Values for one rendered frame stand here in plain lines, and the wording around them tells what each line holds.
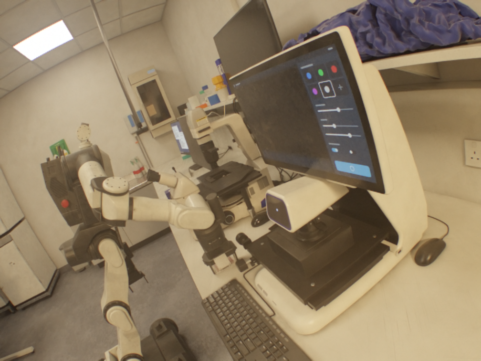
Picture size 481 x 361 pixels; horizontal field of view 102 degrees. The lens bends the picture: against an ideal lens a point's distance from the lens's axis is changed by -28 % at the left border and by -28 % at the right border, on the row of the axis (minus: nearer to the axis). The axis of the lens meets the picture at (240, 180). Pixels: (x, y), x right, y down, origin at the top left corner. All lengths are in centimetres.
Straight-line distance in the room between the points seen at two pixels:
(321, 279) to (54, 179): 101
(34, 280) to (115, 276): 265
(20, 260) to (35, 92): 221
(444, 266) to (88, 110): 386
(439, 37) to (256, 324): 81
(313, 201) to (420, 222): 36
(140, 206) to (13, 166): 361
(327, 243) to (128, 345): 119
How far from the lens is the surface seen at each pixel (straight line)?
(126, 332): 145
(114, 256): 125
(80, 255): 127
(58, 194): 117
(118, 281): 133
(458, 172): 99
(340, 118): 45
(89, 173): 87
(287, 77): 52
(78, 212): 118
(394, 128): 63
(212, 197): 81
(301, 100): 51
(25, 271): 386
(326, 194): 61
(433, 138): 99
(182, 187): 115
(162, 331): 177
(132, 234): 343
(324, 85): 45
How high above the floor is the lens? 130
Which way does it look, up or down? 18 degrees down
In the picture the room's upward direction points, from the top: 22 degrees counter-clockwise
